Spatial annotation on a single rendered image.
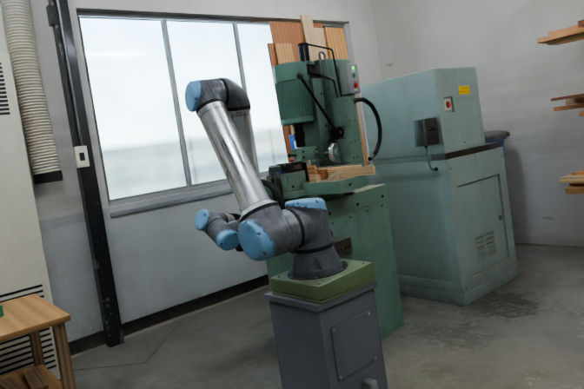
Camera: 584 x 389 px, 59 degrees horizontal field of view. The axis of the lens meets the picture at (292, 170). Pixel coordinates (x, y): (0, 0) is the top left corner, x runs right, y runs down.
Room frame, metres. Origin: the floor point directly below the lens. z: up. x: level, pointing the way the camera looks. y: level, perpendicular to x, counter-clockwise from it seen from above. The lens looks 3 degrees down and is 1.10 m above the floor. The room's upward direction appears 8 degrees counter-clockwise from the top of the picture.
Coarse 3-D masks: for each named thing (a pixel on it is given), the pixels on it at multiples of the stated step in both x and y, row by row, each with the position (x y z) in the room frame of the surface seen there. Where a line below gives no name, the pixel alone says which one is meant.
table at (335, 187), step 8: (360, 176) 2.49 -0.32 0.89; (304, 184) 2.51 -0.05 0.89; (312, 184) 2.48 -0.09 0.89; (320, 184) 2.44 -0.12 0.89; (328, 184) 2.41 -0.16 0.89; (336, 184) 2.38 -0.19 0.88; (344, 184) 2.39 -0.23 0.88; (352, 184) 2.44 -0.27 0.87; (360, 184) 2.48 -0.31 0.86; (296, 192) 2.46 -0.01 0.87; (304, 192) 2.50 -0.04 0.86; (312, 192) 2.48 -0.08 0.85; (320, 192) 2.45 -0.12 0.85; (328, 192) 2.41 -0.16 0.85; (336, 192) 2.38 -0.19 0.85; (344, 192) 2.39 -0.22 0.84
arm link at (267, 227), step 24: (192, 96) 1.96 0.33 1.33; (216, 96) 1.97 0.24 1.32; (216, 120) 1.93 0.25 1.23; (216, 144) 1.91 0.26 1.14; (240, 144) 1.91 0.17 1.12; (240, 168) 1.85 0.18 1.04; (240, 192) 1.83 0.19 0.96; (264, 192) 1.84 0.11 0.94; (264, 216) 1.77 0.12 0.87; (288, 216) 1.81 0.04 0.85; (240, 240) 1.81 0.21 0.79; (264, 240) 1.72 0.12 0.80; (288, 240) 1.77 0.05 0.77
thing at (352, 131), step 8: (328, 64) 2.79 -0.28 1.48; (336, 64) 2.84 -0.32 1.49; (328, 72) 2.78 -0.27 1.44; (328, 80) 2.78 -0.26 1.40; (336, 80) 2.83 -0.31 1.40; (328, 88) 2.79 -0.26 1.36; (336, 88) 2.82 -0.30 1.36; (328, 96) 2.79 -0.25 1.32; (344, 96) 2.86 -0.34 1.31; (328, 104) 2.80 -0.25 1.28; (328, 112) 2.80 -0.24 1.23; (344, 128) 2.83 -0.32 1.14; (352, 128) 2.89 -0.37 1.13; (352, 136) 2.88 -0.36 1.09; (360, 136) 2.93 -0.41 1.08; (360, 144) 2.93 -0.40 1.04; (360, 152) 2.92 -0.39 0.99; (360, 160) 2.91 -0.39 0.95
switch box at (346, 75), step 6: (342, 66) 2.82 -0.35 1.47; (348, 66) 2.82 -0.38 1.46; (354, 66) 2.85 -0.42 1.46; (342, 72) 2.83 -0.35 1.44; (348, 72) 2.81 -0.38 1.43; (354, 72) 2.85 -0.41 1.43; (342, 78) 2.83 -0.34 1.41; (348, 78) 2.81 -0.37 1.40; (342, 84) 2.83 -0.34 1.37; (348, 84) 2.81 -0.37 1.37; (342, 90) 2.84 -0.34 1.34; (348, 90) 2.81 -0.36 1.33; (354, 90) 2.83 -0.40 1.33; (360, 90) 2.87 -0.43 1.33
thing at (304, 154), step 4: (296, 148) 2.67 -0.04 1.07; (300, 148) 2.66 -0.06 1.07; (304, 148) 2.69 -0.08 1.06; (308, 148) 2.71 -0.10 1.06; (312, 148) 2.73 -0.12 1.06; (292, 152) 2.70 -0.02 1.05; (296, 152) 2.68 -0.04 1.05; (300, 152) 2.66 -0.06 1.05; (304, 152) 2.68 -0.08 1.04; (308, 152) 2.70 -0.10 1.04; (312, 152) 2.73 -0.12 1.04; (292, 156) 2.70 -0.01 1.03; (296, 156) 2.68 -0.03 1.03; (300, 156) 2.66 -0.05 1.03; (304, 156) 2.67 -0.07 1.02; (308, 156) 2.70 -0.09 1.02; (312, 156) 2.72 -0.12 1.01; (296, 160) 2.68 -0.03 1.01; (300, 160) 2.66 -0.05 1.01; (304, 160) 2.68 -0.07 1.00; (308, 160) 2.70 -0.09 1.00
